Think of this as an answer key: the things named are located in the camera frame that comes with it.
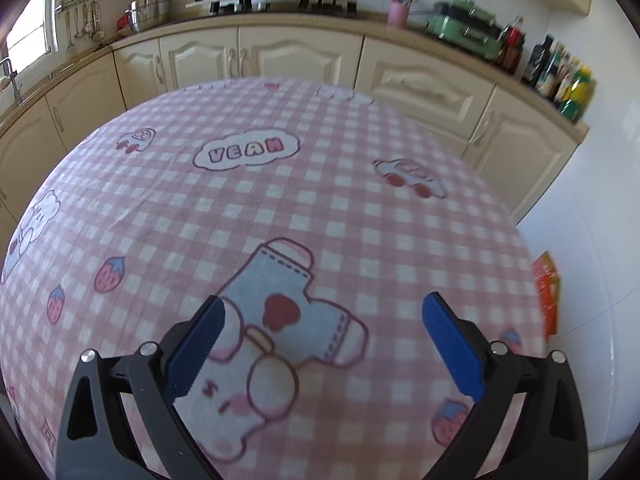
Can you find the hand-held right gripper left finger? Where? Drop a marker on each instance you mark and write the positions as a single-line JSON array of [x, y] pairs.
[[195, 350]]

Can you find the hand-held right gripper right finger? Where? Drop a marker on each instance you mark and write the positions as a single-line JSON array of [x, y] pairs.
[[452, 350]]

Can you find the orange plastic bag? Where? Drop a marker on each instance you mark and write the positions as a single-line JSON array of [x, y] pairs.
[[546, 295]]

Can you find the pink checked tablecloth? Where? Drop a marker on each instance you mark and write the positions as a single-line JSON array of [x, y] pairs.
[[300, 200]]

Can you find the beige kitchen countertop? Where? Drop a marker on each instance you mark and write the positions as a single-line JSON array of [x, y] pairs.
[[530, 102]]

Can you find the yellow green bottle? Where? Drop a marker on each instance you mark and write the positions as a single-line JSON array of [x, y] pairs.
[[577, 95]]

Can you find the brown sauce bottle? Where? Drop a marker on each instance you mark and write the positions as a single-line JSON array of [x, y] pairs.
[[552, 77]]

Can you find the dark glass bottle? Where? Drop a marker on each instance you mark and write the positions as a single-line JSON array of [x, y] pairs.
[[537, 65]]

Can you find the cream base cabinets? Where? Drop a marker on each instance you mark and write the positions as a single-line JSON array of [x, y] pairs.
[[300, 55]]

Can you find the green electric grill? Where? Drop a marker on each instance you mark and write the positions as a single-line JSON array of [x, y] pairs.
[[465, 30]]

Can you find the metal faucet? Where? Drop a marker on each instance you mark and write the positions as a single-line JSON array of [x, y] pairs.
[[12, 80]]

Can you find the metal slotted spatula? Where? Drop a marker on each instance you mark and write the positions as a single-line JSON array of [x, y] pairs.
[[70, 45]]

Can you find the small red pot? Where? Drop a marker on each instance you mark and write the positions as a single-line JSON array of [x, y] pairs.
[[124, 21]]

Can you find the metal skimmer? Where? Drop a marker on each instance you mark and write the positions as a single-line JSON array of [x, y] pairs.
[[95, 27]]

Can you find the steel steamer pot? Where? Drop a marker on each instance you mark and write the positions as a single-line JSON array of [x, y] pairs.
[[147, 12]]

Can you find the pink utensil holder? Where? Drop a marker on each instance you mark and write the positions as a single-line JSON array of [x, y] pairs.
[[397, 12]]

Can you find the metal ladle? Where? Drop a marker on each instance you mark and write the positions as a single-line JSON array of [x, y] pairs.
[[80, 25]]

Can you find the black gas stove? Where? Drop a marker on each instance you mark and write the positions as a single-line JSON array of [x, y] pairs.
[[280, 4]]

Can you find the kitchen window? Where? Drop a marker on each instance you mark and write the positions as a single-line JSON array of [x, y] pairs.
[[30, 25]]

